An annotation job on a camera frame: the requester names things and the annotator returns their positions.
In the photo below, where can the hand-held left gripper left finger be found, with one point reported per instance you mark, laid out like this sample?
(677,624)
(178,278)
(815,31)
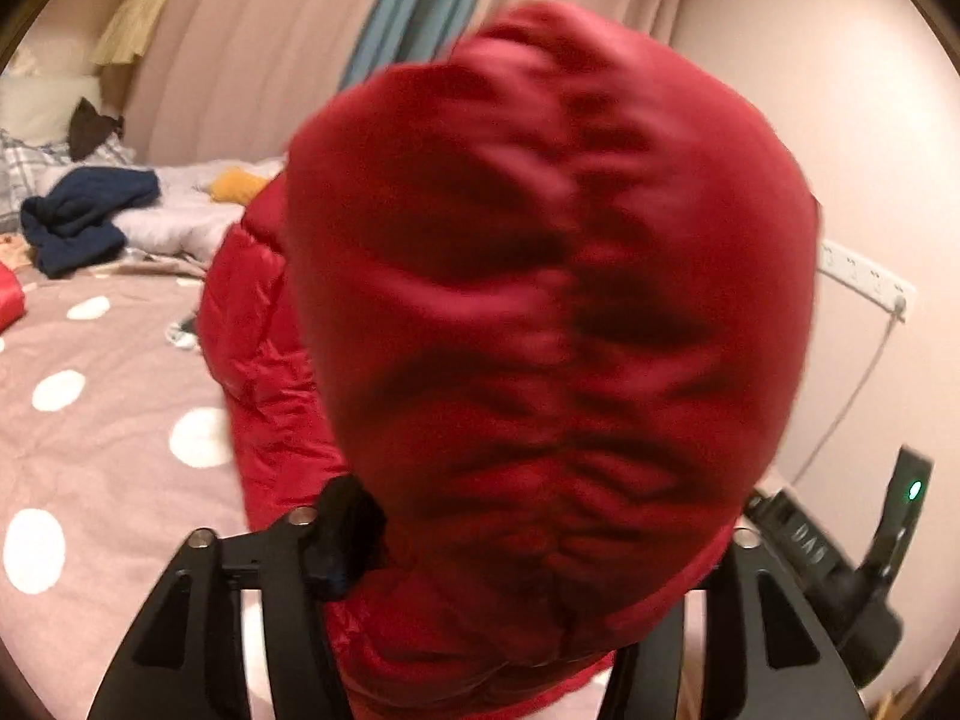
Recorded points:
(345,540)

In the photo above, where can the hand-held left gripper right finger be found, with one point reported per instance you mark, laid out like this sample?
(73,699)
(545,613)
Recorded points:
(739,615)

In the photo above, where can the red down jacket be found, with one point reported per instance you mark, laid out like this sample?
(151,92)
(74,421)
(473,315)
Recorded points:
(525,277)

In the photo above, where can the navy blue clothes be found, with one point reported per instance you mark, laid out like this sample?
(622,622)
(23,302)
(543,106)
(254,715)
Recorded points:
(82,217)

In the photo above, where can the polka dot bed sheet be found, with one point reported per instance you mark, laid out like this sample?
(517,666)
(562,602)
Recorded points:
(112,465)

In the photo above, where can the white plug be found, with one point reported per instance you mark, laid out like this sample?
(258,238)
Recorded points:
(898,306)

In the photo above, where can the grey duvet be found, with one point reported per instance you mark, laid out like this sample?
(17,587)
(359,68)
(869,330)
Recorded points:
(172,225)

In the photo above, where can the orange small cloth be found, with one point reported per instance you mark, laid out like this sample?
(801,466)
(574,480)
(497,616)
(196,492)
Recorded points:
(236,186)

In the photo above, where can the small red quilted cloth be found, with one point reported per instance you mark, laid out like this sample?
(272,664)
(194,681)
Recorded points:
(9,300)

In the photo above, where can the black cloth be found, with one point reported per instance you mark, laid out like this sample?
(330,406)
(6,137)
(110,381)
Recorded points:
(90,131)

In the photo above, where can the plaid shirt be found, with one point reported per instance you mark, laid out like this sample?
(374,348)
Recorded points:
(22,172)

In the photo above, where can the beige pillow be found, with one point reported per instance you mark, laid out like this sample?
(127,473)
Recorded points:
(37,109)

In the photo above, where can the yellow hanging cloth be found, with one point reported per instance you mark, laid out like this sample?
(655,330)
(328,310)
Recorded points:
(135,22)

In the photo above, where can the white wall socket strip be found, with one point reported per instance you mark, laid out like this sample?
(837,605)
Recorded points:
(862,274)

